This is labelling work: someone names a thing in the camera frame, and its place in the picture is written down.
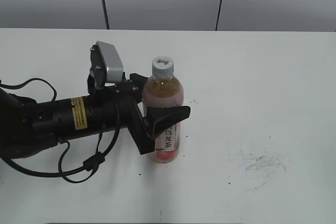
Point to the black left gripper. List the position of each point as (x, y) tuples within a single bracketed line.
[(121, 110)]

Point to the oolong tea bottle pink label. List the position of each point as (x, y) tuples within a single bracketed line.
[(164, 93)]

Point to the white bottle cap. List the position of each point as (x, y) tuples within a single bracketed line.
[(162, 67)]

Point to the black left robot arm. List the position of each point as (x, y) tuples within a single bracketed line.
[(29, 127)]

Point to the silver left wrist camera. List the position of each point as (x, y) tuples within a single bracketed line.
[(106, 65)]

